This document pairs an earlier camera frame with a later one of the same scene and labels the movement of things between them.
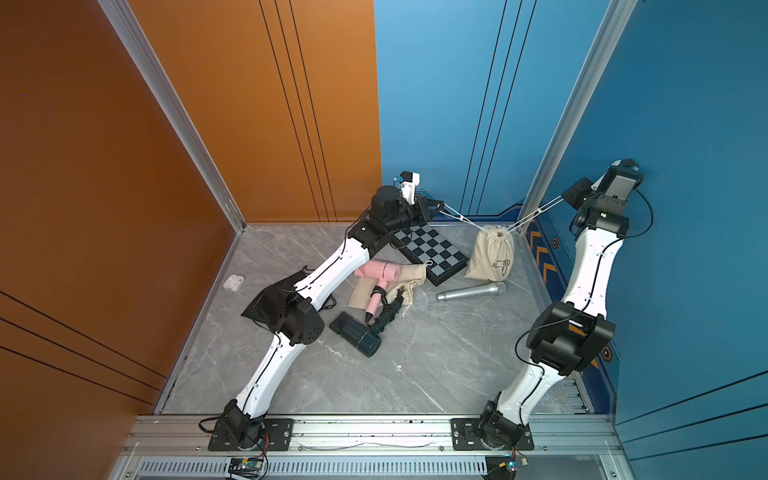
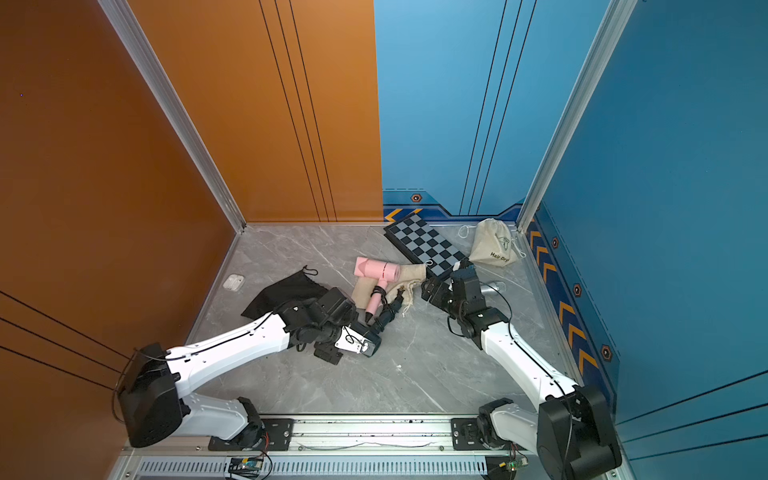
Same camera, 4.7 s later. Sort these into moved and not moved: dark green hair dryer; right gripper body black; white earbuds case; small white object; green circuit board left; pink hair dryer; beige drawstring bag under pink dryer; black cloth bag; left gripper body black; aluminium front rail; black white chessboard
Moved: left gripper body black; right gripper body black; small white object
Not moved: black cloth bag; dark green hair dryer; beige drawstring bag under pink dryer; green circuit board left; black white chessboard; aluminium front rail; white earbuds case; pink hair dryer
